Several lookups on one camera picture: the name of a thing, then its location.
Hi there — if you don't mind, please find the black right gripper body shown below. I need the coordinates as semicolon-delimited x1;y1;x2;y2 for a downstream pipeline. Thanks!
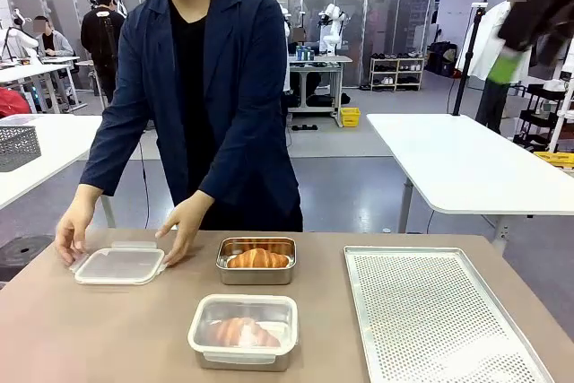
497;0;574;66

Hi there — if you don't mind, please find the golden brown croissant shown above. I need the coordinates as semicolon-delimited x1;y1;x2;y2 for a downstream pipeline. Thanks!
225;247;291;270
207;316;283;349

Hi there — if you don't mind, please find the translucent white plastic lid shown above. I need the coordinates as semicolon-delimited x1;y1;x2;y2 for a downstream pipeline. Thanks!
187;293;300;365
68;240;168;287

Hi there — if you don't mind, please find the person's right forearm navy sleeve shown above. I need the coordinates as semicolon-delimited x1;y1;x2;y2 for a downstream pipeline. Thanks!
79;122;135;199

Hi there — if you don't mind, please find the person's left forearm navy sleeve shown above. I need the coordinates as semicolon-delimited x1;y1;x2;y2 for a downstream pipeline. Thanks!
196;135;265;214

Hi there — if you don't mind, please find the stainless steel rectangular container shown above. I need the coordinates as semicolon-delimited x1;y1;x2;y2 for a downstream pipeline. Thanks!
215;235;298;286
193;297;298;373

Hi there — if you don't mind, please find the person's left hand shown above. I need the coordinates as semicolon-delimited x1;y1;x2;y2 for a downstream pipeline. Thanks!
154;189;216;268

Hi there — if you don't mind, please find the person's right hand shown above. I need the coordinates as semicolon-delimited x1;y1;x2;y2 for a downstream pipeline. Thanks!
55;185;105;267

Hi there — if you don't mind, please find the black stand with white top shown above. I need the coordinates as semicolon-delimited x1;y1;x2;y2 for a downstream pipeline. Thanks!
451;2;489;118

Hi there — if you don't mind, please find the black rolling cart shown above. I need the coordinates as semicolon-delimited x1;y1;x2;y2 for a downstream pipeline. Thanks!
512;82;574;153

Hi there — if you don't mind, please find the black bag on floor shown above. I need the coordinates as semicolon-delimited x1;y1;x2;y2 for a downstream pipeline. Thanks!
427;40;459;79

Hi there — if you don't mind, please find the yellow flat crate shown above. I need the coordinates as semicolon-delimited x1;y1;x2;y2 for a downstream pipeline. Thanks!
532;150;574;174

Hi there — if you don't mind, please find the wooden shoe rack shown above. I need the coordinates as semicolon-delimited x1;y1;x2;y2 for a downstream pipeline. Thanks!
369;56;426;92

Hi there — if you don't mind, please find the yellow plastic basket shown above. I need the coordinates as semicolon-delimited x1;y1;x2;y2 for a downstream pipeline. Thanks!
339;107;361;128

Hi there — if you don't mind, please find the white background humanoid robot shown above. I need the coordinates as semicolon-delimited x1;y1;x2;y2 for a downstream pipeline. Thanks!
317;2;347;57

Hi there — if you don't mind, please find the grey background workbench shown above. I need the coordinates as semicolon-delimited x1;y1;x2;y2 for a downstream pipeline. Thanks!
286;53;354;129

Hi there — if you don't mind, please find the perforated metal baking tray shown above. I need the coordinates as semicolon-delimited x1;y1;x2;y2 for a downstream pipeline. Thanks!
343;245;557;383

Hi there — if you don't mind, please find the person in navy jacket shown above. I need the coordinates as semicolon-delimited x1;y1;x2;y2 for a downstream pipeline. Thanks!
79;0;305;233

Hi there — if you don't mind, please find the man in black with cap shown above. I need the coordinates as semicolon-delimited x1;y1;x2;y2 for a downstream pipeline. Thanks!
80;0;127;106

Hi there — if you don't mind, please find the seated person in grey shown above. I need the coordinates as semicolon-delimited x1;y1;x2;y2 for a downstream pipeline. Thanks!
32;15;75;59

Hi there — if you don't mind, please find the white table with grey basket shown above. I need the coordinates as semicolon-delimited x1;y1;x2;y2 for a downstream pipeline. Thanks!
0;112;105;230

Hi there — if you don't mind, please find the white background work desk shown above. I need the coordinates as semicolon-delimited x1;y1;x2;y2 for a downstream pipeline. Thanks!
0;56;89;115

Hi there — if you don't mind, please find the red fabric bag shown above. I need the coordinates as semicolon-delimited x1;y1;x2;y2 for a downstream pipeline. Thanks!
0;86;33;119

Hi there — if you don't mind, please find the grey mesh plastic basket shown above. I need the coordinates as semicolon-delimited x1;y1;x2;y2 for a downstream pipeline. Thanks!
0;124;43;173

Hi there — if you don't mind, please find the black round floor base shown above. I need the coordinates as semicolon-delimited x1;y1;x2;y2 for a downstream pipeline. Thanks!
0;234;57;284

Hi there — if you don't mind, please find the thin black floor cable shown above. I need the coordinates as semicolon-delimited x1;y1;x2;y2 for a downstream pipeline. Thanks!
137;140;151;230

